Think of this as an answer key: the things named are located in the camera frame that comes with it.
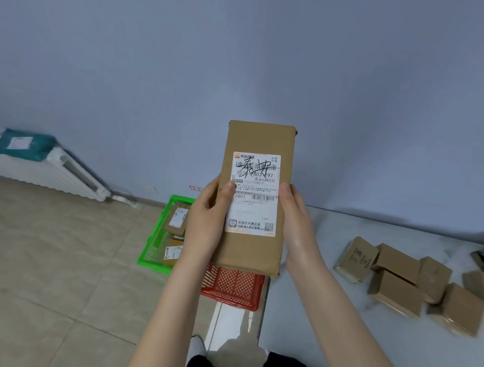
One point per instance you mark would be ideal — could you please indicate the grey skirting board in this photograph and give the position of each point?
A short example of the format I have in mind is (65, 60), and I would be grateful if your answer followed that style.
(151, 201)

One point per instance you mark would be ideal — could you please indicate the yellow-taped cardboard box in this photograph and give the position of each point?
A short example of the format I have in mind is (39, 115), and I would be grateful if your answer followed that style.
(169, 261)

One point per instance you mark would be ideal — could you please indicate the person's black trousers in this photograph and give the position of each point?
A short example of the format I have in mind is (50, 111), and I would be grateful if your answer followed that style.
(287, 361)

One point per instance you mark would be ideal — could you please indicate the dark table side panel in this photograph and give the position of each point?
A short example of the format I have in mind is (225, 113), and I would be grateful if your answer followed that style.
(264, 306)

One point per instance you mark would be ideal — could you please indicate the red-framed wall label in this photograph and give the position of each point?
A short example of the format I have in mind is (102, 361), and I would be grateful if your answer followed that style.
(196, 188)

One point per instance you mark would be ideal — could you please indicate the clear-taped cardboard box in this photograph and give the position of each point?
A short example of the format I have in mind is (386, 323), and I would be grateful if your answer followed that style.
(177, 238)

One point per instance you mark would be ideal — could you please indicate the white radiator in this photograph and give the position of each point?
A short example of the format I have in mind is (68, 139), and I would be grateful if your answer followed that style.
(56, 174)

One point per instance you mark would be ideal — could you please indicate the pile of brown cardboard boxes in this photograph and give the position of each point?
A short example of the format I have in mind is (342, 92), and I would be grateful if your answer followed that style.
(397, 261)

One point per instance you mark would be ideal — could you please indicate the teal plastic parcel bag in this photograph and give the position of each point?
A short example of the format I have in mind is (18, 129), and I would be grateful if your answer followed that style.
(38, 147)

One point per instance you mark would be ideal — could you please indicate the red plastic basket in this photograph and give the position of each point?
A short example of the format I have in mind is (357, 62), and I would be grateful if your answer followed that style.
(230, 291)

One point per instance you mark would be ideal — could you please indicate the long narrow cardboard box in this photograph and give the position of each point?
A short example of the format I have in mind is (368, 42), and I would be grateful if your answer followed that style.
(261, 140)

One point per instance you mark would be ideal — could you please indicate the person's left forearm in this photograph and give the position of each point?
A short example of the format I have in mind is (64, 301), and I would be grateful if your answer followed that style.
(170, 321)

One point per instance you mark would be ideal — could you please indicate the person's left hand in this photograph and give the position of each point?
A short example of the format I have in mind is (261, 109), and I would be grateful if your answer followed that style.
(202, 227)

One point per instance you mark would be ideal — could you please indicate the person's white left shoe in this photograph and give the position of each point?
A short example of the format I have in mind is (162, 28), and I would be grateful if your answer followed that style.
(196, 348)

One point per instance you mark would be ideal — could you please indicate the green plastic basket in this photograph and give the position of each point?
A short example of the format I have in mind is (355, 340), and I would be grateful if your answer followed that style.
(151, 261)

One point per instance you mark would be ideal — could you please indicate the person's right hand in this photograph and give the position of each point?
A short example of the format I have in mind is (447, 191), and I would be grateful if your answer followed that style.
(300, 234)

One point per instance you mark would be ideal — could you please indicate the person's right forearm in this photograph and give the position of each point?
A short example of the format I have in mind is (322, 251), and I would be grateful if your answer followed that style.
(332, 321)

